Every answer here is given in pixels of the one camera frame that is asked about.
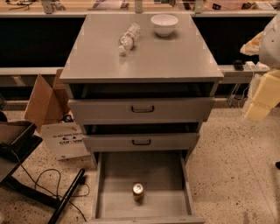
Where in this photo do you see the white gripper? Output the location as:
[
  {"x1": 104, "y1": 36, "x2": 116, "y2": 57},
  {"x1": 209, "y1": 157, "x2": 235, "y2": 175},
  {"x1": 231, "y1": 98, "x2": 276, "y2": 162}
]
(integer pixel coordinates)
[{"x1": 244, "y1": 69, "x2": 280, "y2": 122}]

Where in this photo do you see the orange soda can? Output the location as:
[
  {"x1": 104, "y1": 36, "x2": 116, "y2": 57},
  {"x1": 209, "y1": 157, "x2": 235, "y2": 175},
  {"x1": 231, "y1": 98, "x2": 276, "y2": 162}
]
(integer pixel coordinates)
[{"x1": 132, "y1": 183, "x2": 144, "y2": 201}]

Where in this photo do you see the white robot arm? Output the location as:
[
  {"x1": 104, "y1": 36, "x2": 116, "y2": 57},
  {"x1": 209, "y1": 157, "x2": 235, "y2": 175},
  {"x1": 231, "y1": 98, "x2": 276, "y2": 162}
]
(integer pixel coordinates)
[{"x1": 240, "y1": 13, "x2": 280, "y2": 122}]

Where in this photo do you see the grey top drawer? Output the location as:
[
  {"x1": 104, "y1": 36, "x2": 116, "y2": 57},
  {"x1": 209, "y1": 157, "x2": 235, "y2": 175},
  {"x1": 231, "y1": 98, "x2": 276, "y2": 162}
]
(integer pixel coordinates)
[{"x1": 68, "y1": 97, "x2": 214, "y2": 125}]

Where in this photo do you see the grey middle drawer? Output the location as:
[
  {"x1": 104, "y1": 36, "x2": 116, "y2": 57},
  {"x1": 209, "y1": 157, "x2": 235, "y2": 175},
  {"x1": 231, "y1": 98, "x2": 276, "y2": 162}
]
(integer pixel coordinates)
[{"x1": 84, "y1": 133, "x2": 200, "y2": 152}]

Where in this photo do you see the grey drawer cabinet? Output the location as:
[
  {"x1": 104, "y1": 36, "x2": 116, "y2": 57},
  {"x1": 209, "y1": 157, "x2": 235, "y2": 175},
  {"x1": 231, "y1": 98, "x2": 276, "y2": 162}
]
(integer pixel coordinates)
[{"x1": 59, "y1": 12, "x2": 225, "y2": 165}]

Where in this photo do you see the grey open bottom drawer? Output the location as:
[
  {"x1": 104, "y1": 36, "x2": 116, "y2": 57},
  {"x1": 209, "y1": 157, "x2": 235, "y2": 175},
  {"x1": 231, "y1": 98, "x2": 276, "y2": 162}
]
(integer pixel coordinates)
[{"x1": 85, "y1": 150, "x2": 205, "y2": 224}]

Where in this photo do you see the white power strip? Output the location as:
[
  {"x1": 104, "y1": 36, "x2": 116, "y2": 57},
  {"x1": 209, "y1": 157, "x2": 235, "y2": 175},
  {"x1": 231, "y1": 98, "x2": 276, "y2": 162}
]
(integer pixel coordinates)
[{"x1": 244, "y1": 61, "x2": 270, "y2": 71}]

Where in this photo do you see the black power adapter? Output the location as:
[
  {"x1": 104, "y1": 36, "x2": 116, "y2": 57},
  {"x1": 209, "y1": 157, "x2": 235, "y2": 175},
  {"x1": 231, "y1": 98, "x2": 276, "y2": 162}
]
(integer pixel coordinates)
[{"x1": 233, "y1": 60, "x2": 244, "y2": 71}]

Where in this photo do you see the white ceramic bowl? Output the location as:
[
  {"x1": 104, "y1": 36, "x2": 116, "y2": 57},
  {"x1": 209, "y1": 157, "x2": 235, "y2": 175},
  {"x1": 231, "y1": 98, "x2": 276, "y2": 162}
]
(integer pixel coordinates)
[{"x1": 150, "y1": 14, "x2": 179, "y2": 37}]

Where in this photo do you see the clear plastic water bottle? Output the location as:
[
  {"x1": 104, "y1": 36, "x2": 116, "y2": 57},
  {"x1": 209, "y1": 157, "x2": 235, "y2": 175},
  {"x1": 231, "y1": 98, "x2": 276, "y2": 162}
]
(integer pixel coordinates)
[{"x1": 118, "y1": 23, "x2": 141, "y2": 56}]

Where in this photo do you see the brown cardboard box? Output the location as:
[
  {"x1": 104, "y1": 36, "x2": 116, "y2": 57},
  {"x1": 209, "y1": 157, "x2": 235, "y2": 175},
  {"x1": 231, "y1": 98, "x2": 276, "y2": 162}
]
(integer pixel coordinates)
[{"x1": 24, "y1": 68, "x2": 70, "y2": 133}]

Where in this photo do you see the white hanging cable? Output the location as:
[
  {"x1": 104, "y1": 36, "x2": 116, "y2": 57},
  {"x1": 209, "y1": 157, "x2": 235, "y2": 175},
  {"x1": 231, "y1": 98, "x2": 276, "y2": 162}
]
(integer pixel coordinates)
[{"x1": 236, "y1": 69, "x2": 256, "y2": 110}]

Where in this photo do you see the black cart frame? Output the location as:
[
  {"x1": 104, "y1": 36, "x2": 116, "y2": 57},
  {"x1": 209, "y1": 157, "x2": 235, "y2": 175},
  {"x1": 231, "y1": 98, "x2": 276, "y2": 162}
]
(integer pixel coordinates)
[{"x1": 0, "y1": 113, "x2": 85, "y2": 224}]

